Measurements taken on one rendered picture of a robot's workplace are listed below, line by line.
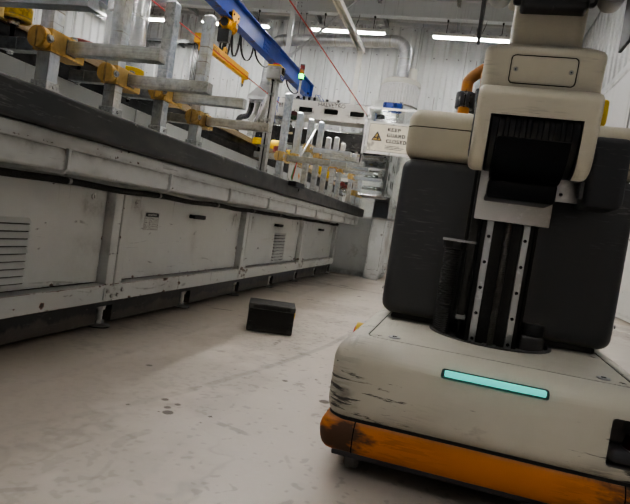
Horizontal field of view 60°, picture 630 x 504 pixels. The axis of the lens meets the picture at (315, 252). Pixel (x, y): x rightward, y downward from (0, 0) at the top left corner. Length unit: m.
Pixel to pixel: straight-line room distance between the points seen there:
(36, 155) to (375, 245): 4.54
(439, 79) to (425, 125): 11.03
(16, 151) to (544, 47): 1.13
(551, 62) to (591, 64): 0.07
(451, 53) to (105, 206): 11.01
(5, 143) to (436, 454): 1.11
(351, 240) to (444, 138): 4.49
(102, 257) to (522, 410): 1.51
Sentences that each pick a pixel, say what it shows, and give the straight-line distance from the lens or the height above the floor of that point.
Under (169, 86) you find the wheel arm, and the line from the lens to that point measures 1.61.
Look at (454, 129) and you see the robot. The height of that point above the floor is 0.77.
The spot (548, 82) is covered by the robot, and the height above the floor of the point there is 0.82.
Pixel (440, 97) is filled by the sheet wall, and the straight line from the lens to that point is 12.37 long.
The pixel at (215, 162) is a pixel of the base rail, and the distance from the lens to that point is 2.17.
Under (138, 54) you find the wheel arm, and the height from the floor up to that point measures 0.81.
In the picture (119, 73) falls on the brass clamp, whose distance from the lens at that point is 1.65.
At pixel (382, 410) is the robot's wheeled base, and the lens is 1.11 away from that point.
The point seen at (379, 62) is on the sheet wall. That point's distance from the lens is 12.67.
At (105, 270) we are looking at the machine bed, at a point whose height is 0.22.
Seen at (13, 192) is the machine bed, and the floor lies 0.45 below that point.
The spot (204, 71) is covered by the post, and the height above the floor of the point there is 0.97.
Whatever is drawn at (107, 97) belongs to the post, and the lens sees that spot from 1.65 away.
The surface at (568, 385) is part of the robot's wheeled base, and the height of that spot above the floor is 0.27.
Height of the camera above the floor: 0.49
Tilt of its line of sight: 3 degrees down
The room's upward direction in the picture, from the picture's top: 8 degrees clockwise
